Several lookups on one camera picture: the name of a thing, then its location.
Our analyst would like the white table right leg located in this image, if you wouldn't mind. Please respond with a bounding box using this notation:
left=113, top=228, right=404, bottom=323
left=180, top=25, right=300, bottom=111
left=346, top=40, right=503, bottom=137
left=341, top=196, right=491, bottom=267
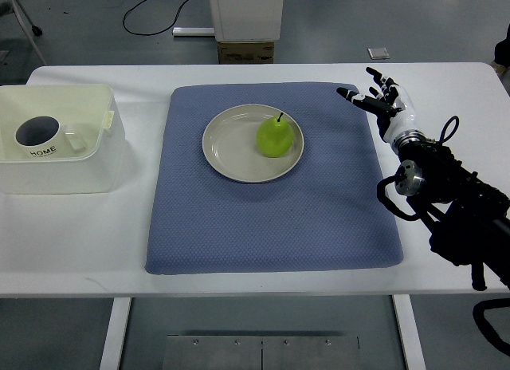
left=391, top=294, right=426, bottom=370

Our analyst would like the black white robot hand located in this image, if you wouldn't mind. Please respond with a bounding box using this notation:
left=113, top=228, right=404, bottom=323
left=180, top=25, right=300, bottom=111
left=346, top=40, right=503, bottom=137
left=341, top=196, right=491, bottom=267
left=336, top=67, right=426, bottom=155

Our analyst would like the blue mat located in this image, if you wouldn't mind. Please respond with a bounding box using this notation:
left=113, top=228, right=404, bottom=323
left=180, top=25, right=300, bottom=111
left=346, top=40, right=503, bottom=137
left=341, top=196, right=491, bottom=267
left=145, top=82, right=403, bottom=274

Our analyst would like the white plastic bin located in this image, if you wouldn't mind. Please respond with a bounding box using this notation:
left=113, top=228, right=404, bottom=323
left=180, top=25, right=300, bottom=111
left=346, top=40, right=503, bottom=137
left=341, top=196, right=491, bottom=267
left=1, top=84, right=125, bottom=195

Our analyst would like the green pear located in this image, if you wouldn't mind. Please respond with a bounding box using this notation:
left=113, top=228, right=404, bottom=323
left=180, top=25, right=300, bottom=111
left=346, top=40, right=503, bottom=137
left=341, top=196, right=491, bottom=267
left=256, top=112, right=294, bottom=158

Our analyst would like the chair leg with caster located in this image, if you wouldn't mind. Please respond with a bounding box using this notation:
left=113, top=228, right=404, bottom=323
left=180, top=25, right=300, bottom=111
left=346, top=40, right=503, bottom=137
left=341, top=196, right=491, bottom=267
left=0, top=0, right=48, bottom=66

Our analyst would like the white HOME mug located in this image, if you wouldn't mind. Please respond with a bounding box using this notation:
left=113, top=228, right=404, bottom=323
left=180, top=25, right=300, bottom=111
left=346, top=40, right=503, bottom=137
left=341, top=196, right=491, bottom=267
left=14, top=116, right=87, bottom=159

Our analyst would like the cardboard box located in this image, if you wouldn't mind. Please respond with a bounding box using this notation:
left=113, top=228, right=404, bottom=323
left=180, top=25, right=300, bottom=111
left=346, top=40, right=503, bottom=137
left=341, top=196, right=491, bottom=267
left=217, top=41, right=275, bottom=65

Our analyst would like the white machine base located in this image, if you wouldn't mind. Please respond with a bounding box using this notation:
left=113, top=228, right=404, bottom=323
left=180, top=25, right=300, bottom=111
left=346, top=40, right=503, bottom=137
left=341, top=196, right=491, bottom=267
left=171, top=0, right=286, bottom=42

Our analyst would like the white table leg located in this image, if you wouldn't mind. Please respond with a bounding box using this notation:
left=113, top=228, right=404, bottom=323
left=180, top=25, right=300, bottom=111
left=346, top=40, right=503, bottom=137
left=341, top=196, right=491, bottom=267
left=391, top=294, right=426, bottom=370
left=99, top=297, right=131, bottom=370

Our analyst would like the white table left leg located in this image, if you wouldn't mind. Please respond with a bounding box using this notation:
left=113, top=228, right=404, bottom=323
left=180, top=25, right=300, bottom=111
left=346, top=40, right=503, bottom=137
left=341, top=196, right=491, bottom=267
left=99, top=297, right=131, bottom=370

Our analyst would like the black floor cable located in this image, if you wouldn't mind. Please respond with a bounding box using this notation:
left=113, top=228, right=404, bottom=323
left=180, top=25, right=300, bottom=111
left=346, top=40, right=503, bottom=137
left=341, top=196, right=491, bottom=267
left=122, top=0, right=209, bottom=37

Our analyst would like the beige plate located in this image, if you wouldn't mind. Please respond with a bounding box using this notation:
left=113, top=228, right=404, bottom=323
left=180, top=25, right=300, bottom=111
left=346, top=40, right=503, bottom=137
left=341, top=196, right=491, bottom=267
left=202, top=104, right=304, bottom=183

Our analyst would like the small grey floor plate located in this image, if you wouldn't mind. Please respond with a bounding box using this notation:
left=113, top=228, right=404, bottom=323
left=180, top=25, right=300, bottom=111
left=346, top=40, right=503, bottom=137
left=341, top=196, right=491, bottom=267
left=367, top=47, right=390, bottom=60

